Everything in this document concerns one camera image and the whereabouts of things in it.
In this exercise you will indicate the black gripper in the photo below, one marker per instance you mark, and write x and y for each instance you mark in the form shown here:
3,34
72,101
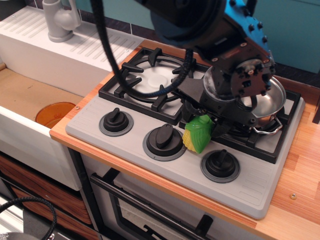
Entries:
200,99

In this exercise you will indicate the green yellow toy corncob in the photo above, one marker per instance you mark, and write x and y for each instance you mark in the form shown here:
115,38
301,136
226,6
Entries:
197,133

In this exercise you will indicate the stainless steel pot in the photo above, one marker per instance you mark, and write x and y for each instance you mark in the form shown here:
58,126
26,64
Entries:
267,108

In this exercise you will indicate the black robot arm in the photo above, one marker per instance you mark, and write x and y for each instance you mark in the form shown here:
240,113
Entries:
226,35

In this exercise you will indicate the black middle stove knob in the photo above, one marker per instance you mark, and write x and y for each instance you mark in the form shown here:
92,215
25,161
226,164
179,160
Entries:
164,143

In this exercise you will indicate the black stove knob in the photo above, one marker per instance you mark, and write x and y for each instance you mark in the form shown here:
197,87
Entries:
164,143
116,123
220,166

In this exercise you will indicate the black right stove knob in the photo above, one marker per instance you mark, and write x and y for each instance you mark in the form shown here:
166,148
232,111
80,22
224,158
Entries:
220,166

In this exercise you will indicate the grey toy stove top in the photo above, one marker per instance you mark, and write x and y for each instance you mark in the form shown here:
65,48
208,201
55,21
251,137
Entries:
250,193

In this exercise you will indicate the black left stove knob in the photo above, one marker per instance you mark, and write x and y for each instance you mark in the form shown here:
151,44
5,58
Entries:
116,123

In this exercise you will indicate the black left burner grate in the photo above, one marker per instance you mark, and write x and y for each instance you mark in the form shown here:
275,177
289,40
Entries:
148,71

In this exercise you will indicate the black burner grate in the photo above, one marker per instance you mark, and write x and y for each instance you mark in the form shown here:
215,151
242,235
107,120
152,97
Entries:
148,71
265,147

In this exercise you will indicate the black right burner grate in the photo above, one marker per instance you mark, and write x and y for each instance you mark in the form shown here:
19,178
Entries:
265,147

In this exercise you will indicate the orange plastic plate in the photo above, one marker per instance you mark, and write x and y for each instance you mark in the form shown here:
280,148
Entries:
51,114

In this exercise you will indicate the wooden drawer fronts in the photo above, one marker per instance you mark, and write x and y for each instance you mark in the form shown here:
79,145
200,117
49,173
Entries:
24,181

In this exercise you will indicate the grey toy faucet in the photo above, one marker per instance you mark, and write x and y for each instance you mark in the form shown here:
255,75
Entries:
60,22

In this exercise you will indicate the white toy sink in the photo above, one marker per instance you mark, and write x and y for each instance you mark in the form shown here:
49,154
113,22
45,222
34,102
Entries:
36,72

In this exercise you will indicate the oven door with black handle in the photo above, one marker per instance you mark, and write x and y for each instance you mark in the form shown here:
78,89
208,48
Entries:
107,183

